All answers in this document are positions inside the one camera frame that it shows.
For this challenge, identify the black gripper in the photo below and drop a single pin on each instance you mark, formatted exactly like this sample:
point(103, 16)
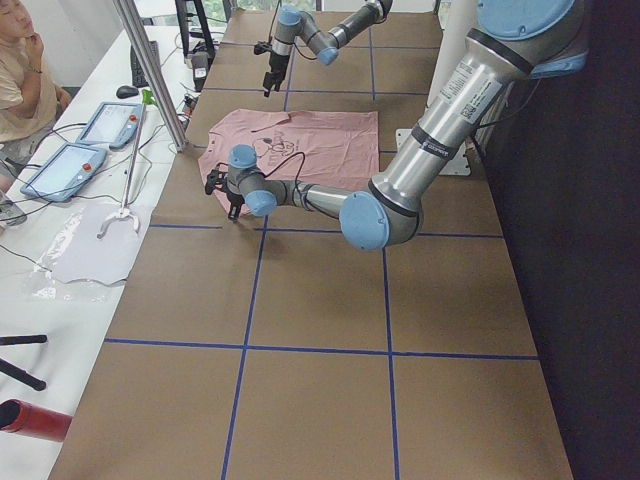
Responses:
point(274, 65)
point(234, 199)

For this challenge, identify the pink Snoopy t-shirt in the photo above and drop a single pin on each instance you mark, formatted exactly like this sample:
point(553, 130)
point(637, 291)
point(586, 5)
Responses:
point(332, 149)

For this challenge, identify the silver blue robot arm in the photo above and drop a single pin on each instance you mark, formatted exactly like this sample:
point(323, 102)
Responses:
point(507, 41)
point(292, 24)

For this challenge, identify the white cloth sheet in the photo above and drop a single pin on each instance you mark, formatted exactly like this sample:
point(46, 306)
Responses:
point(108, 260)

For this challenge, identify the black computer mouse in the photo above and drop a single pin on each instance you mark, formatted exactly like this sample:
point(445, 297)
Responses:
point(126, 91)

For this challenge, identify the far teach pendant tablet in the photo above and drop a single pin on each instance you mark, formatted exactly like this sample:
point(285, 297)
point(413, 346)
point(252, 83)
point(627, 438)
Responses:
point(113, 124)

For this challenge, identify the teach pendant tablet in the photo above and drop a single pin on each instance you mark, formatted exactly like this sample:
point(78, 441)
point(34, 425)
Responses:
point(113, 124)
point(64, 173)

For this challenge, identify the near teach pendant tablet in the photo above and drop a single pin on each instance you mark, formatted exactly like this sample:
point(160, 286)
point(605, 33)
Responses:
point(64, 173)

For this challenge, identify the seated person beige shirt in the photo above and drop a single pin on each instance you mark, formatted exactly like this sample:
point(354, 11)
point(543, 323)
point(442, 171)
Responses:
point(31, 102)

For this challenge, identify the black tripod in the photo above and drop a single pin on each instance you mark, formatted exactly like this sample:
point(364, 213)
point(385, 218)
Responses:
point(23, 353)

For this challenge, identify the red cylinder bottle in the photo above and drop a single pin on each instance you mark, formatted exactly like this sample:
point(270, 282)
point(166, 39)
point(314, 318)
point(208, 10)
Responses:
point(23, 418)

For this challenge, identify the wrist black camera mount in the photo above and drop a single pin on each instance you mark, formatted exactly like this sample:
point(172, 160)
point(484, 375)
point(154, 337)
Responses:
point(261, 47)
point(216, 180)

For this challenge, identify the green handled reacher grabber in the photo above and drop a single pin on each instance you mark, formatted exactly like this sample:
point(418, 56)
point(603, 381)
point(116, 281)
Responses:
point(124, 213)

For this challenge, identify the aluminium frame post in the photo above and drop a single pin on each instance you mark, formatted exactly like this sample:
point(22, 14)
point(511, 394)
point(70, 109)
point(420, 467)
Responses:
point(132, 23)

